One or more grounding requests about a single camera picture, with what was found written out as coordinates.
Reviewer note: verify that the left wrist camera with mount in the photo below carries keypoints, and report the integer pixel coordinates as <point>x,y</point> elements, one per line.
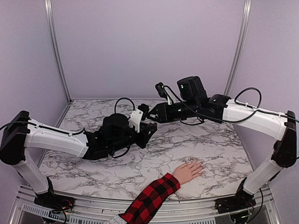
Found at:
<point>138,115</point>

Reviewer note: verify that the person's bare hand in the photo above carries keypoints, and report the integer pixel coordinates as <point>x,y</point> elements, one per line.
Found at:
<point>188,171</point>

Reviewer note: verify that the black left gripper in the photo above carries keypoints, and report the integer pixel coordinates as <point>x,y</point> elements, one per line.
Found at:
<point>145,137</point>

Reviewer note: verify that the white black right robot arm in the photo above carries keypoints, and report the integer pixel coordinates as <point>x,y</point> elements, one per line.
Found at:
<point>194,102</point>

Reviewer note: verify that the aluminium left rear frame post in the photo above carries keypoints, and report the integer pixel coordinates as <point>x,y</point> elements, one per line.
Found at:
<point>55,48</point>

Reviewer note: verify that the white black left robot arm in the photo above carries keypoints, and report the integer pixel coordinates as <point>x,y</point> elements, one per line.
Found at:
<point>117,132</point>

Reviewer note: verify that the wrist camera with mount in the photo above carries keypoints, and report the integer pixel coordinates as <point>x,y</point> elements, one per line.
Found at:
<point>138,115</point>
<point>163,93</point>

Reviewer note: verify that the aluminium frame post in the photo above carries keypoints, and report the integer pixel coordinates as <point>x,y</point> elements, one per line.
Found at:
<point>55,48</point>
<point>239,47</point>

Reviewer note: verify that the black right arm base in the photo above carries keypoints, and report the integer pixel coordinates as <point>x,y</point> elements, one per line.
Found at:
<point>241,200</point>

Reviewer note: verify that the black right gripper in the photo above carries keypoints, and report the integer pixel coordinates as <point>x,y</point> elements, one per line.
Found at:
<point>163,115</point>

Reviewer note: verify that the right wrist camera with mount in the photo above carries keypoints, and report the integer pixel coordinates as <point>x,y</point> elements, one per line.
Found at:
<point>163,93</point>

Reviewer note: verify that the red black plaid sleeve forearm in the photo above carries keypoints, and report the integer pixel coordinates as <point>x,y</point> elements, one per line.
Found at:
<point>149,201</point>

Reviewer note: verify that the aluminium right rear frame post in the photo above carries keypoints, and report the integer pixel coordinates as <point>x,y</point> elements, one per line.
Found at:
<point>239,47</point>

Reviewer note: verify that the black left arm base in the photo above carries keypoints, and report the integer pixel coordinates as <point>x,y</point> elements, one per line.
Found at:
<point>53,198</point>

